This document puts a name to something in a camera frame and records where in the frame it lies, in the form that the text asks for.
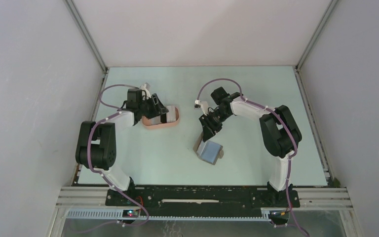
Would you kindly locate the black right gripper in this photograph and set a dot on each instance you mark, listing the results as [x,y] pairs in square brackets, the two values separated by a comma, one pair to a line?
[209,130]

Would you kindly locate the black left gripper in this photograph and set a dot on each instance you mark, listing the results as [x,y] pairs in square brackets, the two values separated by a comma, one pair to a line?
[158,109]

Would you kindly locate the peach plastic card tray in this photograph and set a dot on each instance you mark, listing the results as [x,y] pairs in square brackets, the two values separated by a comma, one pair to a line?
[173,118]

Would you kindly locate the taupe leather card holder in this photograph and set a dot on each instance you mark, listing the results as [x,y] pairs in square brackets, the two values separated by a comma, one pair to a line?
[209,152]

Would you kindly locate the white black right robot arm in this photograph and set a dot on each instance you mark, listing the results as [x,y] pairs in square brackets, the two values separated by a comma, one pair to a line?
[280,132]

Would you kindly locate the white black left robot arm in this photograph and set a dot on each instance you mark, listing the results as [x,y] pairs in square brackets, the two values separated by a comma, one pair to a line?
[96,145]

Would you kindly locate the stack of credit cards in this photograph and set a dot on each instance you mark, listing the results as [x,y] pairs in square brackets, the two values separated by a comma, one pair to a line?
[163,118]

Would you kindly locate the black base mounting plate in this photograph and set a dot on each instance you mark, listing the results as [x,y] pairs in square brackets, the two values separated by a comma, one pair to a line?
[212,201]

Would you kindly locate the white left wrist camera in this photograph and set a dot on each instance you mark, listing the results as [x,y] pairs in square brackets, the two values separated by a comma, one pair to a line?
[144,88]

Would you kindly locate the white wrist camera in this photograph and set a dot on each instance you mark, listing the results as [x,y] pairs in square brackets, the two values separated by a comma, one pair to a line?
[144,88]
[203,105]

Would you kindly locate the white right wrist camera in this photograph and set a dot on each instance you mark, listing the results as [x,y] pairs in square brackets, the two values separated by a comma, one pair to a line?
[203,105]

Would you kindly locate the white cable duct strip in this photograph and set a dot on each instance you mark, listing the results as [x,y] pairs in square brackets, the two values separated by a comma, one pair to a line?
[117,214]

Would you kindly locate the aluminium frame rail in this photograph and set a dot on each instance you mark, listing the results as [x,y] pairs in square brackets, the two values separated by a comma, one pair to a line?
[82,197]

